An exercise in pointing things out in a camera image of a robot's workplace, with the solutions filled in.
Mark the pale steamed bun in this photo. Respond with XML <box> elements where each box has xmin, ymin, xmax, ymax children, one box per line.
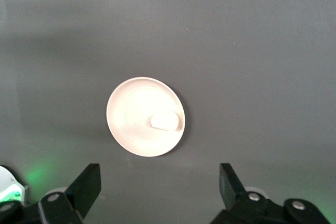
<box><xmin>150</xmin><ymin>111</ymin><xmax>182</xmax><ymax>132</ymax></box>

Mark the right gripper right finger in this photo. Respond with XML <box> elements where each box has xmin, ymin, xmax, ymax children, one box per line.
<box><xmin>211</xmin><ymin>163</ymin><xmax>286</xmax><ymax>224</ymax></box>

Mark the dark grey table cloth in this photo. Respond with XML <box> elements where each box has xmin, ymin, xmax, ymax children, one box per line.
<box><xmin>0</xmin><ymin>0</ymin><xmax>336</xmax><ymax>224</ymax></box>

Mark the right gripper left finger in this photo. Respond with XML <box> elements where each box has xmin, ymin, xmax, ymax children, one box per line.
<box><xmin>38</xmin><ymin>163</ymin><xmax>102</xmax><ymax>224</ymax></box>

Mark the beige round plate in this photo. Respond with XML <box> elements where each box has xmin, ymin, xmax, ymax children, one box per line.
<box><xmin>106</xmin><ymin>77</ymin><xmax>186</xmax><ymax>158</ymax></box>

